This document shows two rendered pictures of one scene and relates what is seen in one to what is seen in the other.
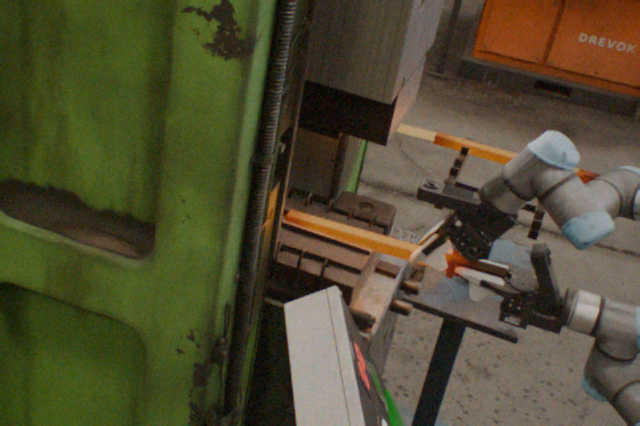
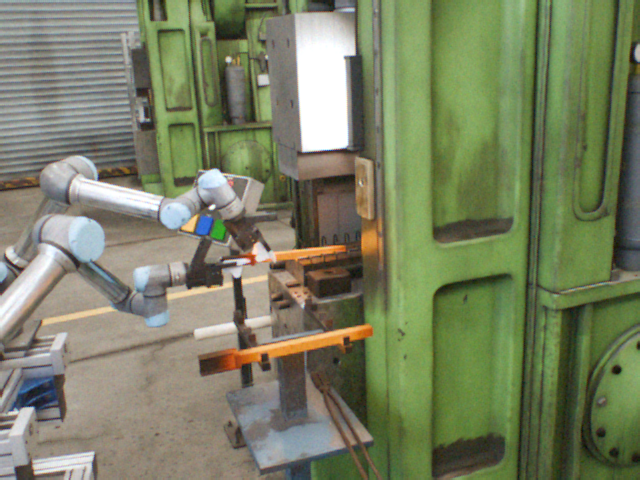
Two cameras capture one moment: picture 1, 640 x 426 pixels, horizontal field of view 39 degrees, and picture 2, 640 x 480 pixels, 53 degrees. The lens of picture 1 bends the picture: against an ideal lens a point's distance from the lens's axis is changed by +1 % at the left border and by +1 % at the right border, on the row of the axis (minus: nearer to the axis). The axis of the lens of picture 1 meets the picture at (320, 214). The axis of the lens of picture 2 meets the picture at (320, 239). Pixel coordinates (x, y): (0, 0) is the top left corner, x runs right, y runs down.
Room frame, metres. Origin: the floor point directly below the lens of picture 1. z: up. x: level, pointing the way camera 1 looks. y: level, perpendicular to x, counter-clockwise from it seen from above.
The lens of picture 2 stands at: (3.17, -1.17, 1.66)
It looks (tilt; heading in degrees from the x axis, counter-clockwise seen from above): 16 degrees down; 147
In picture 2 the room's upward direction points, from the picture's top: 3 degrees counter-clockwise
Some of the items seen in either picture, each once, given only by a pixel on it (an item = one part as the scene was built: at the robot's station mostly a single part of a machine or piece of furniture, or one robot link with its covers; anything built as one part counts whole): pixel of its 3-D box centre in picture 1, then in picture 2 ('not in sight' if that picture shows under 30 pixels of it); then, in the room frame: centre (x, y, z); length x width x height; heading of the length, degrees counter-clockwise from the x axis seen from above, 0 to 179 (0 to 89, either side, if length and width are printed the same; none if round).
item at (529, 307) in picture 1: (535, 300); (203, 272); (1.33, -0.42, 0.99); 0.12 x 0.08 x 0.09; 77
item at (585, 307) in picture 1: (581, 310); (178, 274); (1.32, -0.49, 1.00); 0.08 x 0.05 x 0.08; 167
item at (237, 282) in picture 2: not in sight; (240, 323); (0.82, -0.06, 0.54); 0.04 x 0.04 x 1.08; 77
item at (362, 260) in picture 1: (265, 234); (350, 256); (1.42, 0.10, 0.96); 0.42 x 0.20 x 0.09; 77
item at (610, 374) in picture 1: (612, 373); (152, 307); (1.28, -0.58, 0.90); 0.11 x 0.08 x 0.11; 24
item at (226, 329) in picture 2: not in sight; (249, 324); (1.02, -0.12, 0.62); 0.44 x 0.05 x 0.05; 77
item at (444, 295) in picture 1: (470, 273); (294, 416); (1.81, -0.39, 0.70); 0.40 x 0.30 x 0.02; 166
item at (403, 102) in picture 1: (291, 64); (346, 155); (1.42, 0.10, 1.32); 0.42 x 0.20 x 0.10; 77
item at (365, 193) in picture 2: not in sight; (365, 188); (1.71, -0.05, 1.27); 0.09 x 0.02 x 0.17; 167
